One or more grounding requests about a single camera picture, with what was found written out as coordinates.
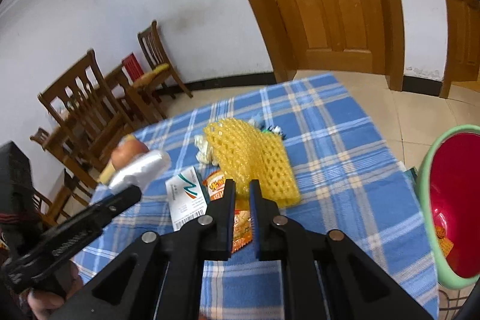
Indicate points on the yellow seat cushion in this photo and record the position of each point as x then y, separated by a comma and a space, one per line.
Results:
153, 72

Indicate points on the blue plaid tablecloth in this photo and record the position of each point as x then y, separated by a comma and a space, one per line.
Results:
337, 155

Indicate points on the white foam fruit net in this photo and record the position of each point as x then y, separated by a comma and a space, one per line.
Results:
204, 153

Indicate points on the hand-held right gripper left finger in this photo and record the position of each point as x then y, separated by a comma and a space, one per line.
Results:
230, 200

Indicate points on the red bucket with green rim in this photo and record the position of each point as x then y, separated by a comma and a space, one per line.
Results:
457, 192

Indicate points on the apple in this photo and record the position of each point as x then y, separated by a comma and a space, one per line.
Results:
127, 153

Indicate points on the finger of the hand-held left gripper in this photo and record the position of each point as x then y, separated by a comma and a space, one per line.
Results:
118, 205

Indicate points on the wooden chair with seat cushion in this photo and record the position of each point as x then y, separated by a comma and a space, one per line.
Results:
150, 42

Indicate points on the banana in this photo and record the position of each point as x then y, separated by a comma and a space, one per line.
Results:
107, 173

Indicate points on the green candy wrapper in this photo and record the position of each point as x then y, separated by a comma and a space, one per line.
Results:
272, 128

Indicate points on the yellow foam fruit net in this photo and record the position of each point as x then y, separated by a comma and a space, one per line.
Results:
255, 155

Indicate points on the open wooden door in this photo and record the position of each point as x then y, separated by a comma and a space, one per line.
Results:
465, 24

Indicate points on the white paper card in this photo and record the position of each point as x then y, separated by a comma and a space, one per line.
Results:
183, 192

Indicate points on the colourful book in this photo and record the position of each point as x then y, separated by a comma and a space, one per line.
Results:
412, 173

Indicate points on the white plastic bag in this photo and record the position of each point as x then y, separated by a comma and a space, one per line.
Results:
142, 168

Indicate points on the orange snack packet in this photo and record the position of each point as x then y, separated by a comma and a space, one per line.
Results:
215, 187

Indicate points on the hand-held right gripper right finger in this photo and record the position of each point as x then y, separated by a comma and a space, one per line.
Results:
255, 207

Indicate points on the person's left hand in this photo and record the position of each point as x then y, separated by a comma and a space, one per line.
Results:
48, 305

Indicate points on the red chair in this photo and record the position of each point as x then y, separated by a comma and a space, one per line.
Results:
132, 66

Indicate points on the large wooden chair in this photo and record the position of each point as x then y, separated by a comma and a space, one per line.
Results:
80, 91

